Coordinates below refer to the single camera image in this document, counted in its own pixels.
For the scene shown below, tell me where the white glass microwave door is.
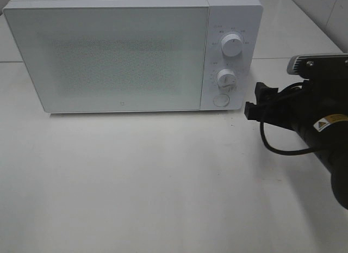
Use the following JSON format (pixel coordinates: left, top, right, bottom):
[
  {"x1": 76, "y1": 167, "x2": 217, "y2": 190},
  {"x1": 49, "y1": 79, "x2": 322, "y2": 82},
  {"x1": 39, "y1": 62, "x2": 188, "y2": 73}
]
[{"x1": 5, "y1": 7, "x2": 208, "y2": 113}]

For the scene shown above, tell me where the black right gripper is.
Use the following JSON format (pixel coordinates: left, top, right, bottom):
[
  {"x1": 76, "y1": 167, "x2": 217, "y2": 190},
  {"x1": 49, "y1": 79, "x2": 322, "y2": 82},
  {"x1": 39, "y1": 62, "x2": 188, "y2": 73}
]
[{"x1": 244, "y1": 81, "x2": 326, "y2": 136}]

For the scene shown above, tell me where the white microwave oven body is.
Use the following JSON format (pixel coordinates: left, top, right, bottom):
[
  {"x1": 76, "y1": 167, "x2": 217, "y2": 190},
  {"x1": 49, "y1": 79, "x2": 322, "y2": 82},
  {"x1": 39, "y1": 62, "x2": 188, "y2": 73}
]
[{"x1": 3, "y1": 0, "x2": 263, "y2": 114}]

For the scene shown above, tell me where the round white door release button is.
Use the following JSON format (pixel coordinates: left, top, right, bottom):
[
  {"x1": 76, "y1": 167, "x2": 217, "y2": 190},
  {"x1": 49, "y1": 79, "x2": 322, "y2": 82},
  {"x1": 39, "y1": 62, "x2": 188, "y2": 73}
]
[{"x1": 213, "y1": 94, "x2": 230, "y2": 107}]

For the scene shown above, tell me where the white microwave knob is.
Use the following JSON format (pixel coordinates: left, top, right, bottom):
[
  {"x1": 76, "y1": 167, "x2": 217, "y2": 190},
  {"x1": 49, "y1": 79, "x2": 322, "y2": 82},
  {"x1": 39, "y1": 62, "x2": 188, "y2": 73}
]
[
  {"x1": 216, "y1": 69, "x2": 237, "y2": 88},
  {"x1": 221, "y1": 33, "x2": 243, "y2": 57}
]

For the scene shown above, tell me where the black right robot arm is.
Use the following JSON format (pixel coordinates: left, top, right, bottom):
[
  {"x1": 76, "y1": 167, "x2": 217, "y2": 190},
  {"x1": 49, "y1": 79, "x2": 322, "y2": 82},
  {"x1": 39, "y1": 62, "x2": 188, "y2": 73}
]
[{"x1": 244, "y1": 81, "x2": 347, "y2": 208}]

